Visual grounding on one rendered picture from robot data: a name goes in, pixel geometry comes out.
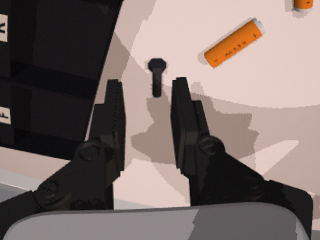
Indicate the black three-compartment tray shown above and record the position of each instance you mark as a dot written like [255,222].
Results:
[54,47]

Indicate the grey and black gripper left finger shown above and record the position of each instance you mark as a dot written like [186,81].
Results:
[83,179]

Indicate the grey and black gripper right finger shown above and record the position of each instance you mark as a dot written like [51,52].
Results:
[217,175]

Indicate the black bolt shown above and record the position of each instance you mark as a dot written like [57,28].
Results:
[157,67]

